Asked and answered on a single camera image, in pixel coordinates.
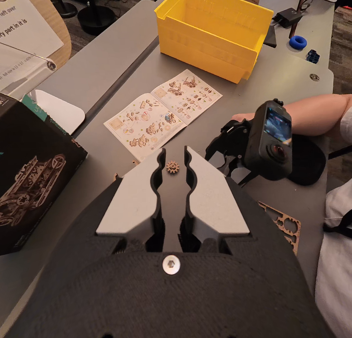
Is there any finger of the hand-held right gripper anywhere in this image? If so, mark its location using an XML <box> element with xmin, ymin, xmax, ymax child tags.
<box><xmin>230</xmin><ymin>165</ymin><xmax>253</xmax><ymax>179</ymax></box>

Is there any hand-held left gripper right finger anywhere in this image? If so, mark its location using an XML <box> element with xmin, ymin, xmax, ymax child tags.
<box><xmin>180</xmin><ymin>146</ymin><xmax>251</xmax><ymax>252</ymax></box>

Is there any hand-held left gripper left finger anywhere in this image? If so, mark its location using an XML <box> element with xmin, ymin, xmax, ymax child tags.
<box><xmin>95</xmin><ymin>147</ymin><xmax>167</xmax><ymax>252</ymax></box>

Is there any thin wooden laser-cut sheet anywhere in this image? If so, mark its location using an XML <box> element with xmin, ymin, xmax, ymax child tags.
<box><xmin>257</xmin><ymin>200</ymin><xmax>302</xmax><ymax>256</ymax></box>

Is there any person's right forearm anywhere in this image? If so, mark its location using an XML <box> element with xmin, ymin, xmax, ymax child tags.
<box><xmin>283</xmin><ymin>94</ymin><xmax>352</xmax><ymax>137</ymax></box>

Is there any black model kit box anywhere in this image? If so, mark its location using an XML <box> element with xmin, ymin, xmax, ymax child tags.
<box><xmin>0</xmin><ymin>94</ymin><xmax>89</xmax><ymax>256</ymax></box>

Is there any person's right hand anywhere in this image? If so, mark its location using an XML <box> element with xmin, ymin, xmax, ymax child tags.
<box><xmin>232</xmin><ymin>113</ymin><xmax>256</xmax><ymax>123</ymax></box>

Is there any assembly instruction booklet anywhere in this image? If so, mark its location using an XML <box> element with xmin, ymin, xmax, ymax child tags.
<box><xmin>103</xmin><ymin>69</ymin><xmax>223</xmax><ymax>163</ymax></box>

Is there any small dark blue object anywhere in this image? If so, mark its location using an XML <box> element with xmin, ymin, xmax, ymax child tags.
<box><xmin>305</xmin><ymin>49</ymin><xmax>321</xmax><ymax>65</ymax></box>

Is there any yellow plastic bin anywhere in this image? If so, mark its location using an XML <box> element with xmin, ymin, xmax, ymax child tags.
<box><xmin>154</xmin><ymin>0</ymin><xmax>274</xmax><ymax>84</ymax></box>

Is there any white rounded board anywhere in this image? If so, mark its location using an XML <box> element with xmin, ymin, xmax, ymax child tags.
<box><xmin>35</xmin><ymin>89</ymin><xmax>86</xmax><ymax>136</ymax></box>

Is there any black power adapter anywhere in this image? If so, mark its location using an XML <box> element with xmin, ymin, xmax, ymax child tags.
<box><xmin>274</xmin><ymin>8</ymin><xmax>303</xmax><ymax>28</ymax></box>

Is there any person's white shirt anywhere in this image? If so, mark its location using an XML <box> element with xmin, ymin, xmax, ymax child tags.
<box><xmin>314</xmin><ymin>112</ymin><xmax>352</xmax><ymax>338</ymax></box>

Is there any brown rod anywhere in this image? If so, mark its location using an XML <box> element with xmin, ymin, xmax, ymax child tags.
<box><xmin>289</xmin><ymin>0</ymin><xmax>307</xmax><ymax>39</ymax></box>

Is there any black floor stand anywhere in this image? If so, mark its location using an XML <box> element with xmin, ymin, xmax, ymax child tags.
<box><xmin>78</xmin><ymin>5</ymin><xmax>116</xmax><ymax>36</ymax></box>

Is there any black round stand base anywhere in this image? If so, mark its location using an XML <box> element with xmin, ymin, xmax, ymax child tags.
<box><xmin>58</xmin><ymin>1</ymin><xmax>78</xmax><ymax>19</ymax></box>

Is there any clear sign holder with paper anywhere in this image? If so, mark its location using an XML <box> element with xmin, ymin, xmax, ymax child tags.
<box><xmin>0</xmin><ymin>0</ymin><xmax>66</xmax><ymax>98</ymax></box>

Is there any black shoulder strap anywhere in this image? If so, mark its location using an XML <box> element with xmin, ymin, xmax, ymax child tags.
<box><xmin>322</xmin><ymin>214</ymin><xmax>352</xmax><ymax>234</ymax></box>

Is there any blue foam ring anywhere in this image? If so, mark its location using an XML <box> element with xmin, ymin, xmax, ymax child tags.
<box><xmin>289</xmin><ymin>35</ymin><xmax>308</xmax><ymax>52</ymax></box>

